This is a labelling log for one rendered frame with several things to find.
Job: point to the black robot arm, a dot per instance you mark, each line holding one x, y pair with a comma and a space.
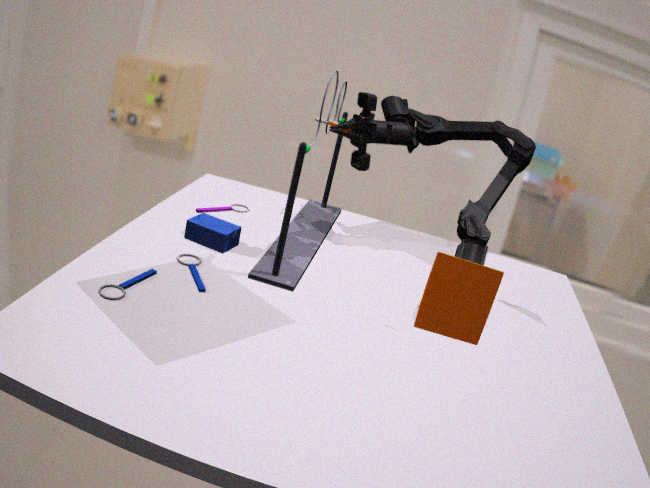
432, 130

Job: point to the blue bar with grey loop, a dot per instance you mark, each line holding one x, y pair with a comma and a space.
125, 285
195, 275

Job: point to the purple handle with grey wire loop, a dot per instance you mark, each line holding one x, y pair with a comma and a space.
221, 209

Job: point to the blue rectangular block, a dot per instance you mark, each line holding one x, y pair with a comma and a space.
213, 233

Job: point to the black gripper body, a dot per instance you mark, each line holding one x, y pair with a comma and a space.
373, 131

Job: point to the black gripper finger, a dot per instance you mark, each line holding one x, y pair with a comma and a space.
355, 139
355, 123

